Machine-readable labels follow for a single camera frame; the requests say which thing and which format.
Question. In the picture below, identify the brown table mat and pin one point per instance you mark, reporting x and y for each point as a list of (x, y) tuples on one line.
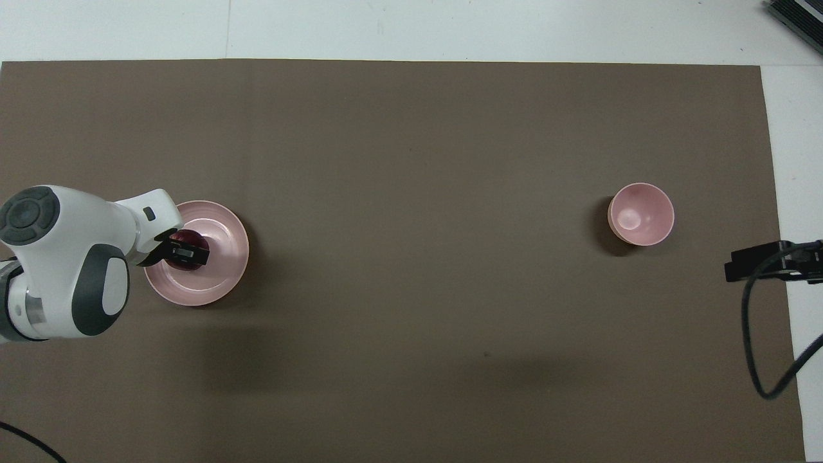
[(411, 161)]

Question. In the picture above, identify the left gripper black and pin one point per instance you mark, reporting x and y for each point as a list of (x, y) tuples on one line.
[(161, 247)]

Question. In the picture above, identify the dark grey ribbed device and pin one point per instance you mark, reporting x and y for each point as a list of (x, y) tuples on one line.
[(800, 16)]

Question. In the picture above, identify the dark red apple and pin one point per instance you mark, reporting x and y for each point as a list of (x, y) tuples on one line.
[(195, 238)]

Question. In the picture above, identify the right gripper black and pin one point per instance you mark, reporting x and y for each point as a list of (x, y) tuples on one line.
[(804, 262)]

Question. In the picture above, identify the pink bowl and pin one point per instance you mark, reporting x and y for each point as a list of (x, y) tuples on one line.
[(643, 215)]

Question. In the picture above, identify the left white Franka arm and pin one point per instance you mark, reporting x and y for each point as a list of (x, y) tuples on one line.
[(71, 244)]

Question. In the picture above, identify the pink plate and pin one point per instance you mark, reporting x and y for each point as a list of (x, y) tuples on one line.
[(222, 270)]

